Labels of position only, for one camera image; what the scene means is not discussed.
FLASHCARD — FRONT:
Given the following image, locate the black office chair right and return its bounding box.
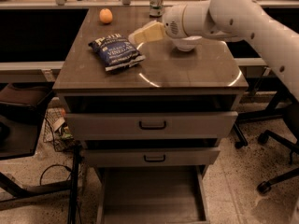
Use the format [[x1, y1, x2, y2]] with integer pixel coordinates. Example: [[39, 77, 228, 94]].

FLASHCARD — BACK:
[[233, 91, 299, 195]]

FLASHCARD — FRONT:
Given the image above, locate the bottom drawer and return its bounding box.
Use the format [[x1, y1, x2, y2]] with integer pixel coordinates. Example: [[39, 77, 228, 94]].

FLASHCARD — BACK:
[[96, 166, 210, 224]]

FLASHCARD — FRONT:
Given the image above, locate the white ceramic bowl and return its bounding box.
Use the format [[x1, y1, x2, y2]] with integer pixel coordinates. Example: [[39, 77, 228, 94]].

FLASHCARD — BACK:
[[172, 36, 202, 52]]

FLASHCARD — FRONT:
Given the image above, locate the grey drawer cabinet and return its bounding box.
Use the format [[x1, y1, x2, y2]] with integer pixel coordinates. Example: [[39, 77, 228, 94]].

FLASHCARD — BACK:
[[51, 6, 249, 224]]

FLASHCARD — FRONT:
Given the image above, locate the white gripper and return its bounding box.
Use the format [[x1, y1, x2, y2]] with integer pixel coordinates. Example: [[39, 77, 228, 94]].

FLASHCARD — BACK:
[[128, 5, 187, 44]]

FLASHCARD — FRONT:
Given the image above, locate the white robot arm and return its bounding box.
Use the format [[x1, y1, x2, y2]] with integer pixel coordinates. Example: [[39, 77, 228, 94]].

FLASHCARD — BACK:
[[164, 0, 299, 224]]

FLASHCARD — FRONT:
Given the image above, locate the black cable on floor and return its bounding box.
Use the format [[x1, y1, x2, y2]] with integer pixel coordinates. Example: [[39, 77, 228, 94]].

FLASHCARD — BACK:
[[38, 163, 73, 187]]

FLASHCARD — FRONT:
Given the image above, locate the green soda can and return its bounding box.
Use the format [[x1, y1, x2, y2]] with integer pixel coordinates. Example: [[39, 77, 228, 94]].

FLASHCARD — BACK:
[[149, 0, 164, 17]]

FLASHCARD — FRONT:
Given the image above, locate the orange fruit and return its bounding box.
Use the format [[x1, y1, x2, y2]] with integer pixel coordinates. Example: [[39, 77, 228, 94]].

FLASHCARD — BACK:
[[99, 8, 113, 24]]

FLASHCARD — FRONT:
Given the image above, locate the drawer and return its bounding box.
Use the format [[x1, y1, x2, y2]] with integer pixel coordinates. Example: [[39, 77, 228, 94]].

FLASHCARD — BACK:
[[84, 147, 220, 168], [96, 166, 210, 224], [65, 111, 237, 141]]

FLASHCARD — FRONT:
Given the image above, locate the blue chip bag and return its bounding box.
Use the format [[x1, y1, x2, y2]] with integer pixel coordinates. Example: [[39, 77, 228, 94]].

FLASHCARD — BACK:
[[88, 34, 145, 72]]

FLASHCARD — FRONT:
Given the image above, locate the wire basket with items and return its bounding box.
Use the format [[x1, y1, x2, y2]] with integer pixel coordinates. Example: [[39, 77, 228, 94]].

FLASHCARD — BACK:
[[43, 108, 76, 152]]

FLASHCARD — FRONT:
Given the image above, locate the middle drawer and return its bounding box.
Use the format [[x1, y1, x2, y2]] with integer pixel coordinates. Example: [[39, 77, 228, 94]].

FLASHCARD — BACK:
[[84, 147, 220, 168]]

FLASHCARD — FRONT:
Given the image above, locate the top drawer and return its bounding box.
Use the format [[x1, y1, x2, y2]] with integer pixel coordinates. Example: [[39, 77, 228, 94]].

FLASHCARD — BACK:
[[65, 111, 237, 141]]

